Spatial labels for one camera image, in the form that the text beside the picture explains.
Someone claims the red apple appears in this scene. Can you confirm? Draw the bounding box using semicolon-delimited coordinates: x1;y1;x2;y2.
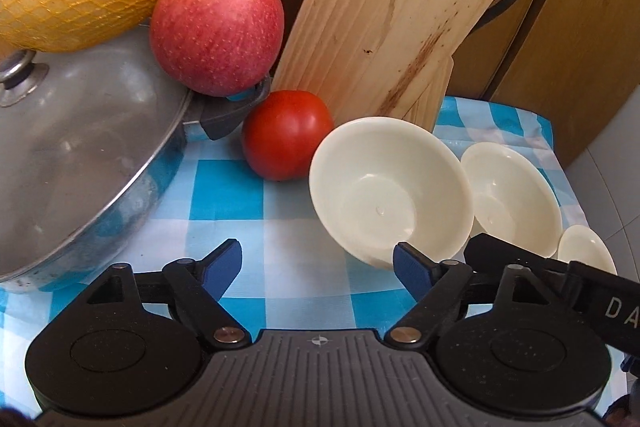
149;0;285;98

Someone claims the steel pot with black handles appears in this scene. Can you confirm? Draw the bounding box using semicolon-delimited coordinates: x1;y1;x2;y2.
0;27;274;296

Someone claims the wooden cabinet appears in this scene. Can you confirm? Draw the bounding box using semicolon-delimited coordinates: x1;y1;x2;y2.
199;0;640;169

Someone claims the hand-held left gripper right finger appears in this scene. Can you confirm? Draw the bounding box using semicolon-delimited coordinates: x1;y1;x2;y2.
384;242;551;350

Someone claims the wooden knife block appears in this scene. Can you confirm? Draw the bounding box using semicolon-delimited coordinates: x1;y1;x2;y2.
271;0;517;134

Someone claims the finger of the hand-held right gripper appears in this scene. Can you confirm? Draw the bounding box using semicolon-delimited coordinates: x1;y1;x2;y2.
464;233;573;305

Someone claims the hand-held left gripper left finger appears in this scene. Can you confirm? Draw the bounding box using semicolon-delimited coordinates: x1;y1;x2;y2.
87;238;252;350

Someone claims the blue checkered tablecloth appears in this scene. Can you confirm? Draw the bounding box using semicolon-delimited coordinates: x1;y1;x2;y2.
0;96;597;419

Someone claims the red tomato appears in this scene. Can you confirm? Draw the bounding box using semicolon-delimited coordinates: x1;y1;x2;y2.
242;90;335;182

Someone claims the cream bowl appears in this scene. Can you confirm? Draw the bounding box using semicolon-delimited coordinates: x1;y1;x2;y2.
460;142;565;259
308;117;475;270
556;224;618;279

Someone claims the glass pot lid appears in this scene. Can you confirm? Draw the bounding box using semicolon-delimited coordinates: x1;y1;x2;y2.
0;27;194;279

